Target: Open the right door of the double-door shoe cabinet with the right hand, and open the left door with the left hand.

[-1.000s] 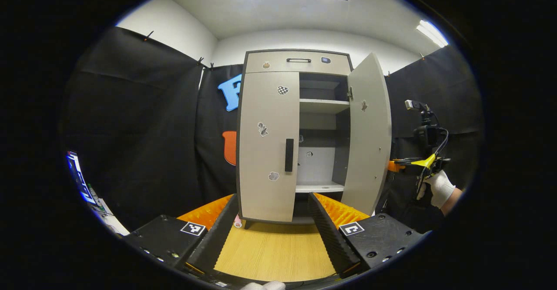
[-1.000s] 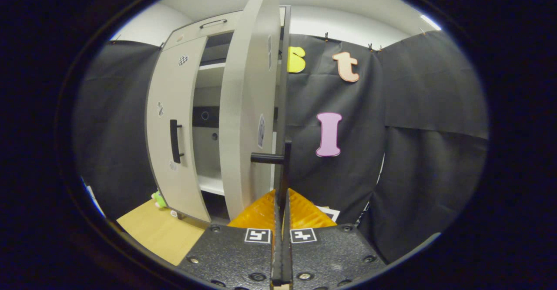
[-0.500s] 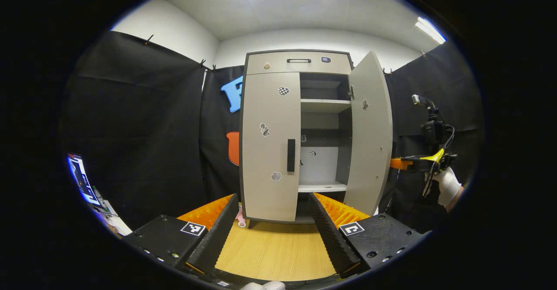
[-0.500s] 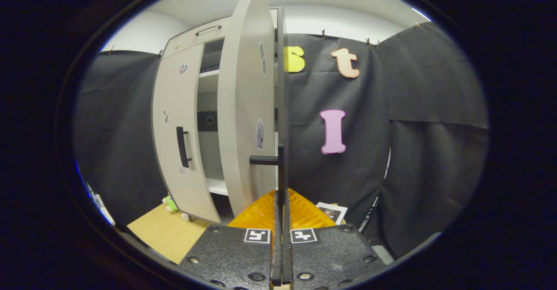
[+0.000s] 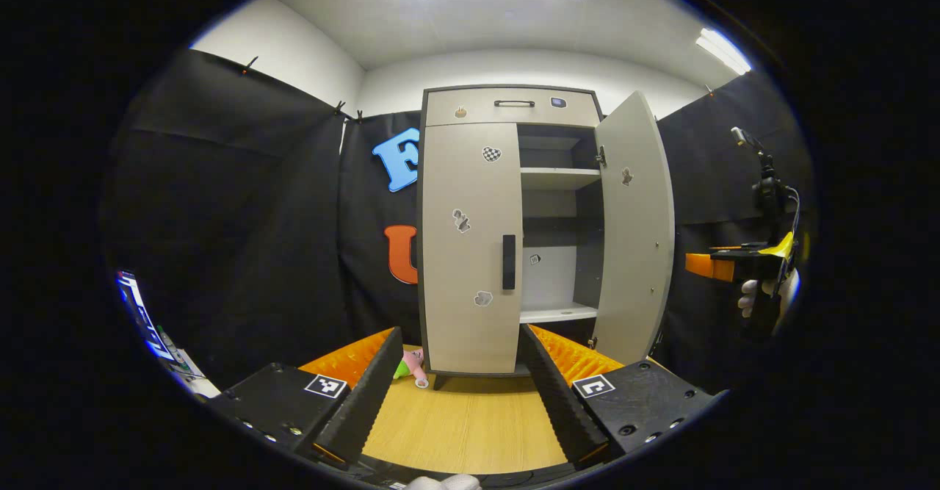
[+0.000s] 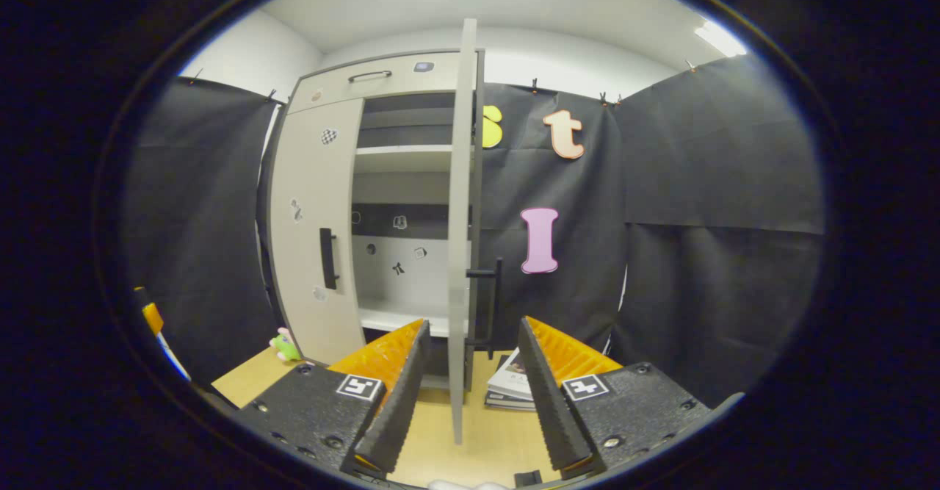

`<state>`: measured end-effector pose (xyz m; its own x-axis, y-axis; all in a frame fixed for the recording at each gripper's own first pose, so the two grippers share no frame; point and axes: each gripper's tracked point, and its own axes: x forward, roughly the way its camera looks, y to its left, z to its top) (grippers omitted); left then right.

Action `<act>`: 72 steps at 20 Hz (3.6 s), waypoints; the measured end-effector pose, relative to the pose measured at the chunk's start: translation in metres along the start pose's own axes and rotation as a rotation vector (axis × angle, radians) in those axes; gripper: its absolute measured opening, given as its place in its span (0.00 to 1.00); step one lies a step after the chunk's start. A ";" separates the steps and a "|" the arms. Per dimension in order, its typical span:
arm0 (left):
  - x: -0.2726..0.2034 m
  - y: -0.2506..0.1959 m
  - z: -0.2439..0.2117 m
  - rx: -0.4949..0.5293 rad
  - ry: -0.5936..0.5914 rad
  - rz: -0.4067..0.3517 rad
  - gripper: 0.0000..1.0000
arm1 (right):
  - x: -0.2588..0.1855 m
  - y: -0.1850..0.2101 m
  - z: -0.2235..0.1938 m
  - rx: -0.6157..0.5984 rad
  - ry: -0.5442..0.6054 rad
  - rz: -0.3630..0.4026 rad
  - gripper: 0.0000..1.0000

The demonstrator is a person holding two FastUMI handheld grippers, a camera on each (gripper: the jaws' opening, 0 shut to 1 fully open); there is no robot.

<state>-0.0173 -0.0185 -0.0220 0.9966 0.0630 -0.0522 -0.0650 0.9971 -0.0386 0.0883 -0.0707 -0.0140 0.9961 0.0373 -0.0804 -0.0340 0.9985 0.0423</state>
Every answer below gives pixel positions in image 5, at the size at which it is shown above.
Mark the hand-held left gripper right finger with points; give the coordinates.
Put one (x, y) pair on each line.
(562, 402)

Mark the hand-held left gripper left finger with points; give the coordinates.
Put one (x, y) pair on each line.
(363, 409)

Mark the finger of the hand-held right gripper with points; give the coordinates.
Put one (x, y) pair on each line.
(742, 262)

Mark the beige shoe cabinet door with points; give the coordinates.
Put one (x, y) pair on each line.
(455, 255)
(635, 255)

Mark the beige double-door shoe cabinet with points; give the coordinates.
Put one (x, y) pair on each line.
(558, 178)

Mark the pink green plush toy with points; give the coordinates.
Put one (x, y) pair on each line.
(413, 361)

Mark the black backdrop cloth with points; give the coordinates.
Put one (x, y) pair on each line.
(242, 240)

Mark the small ceiling light panel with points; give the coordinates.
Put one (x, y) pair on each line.
(723, 51)

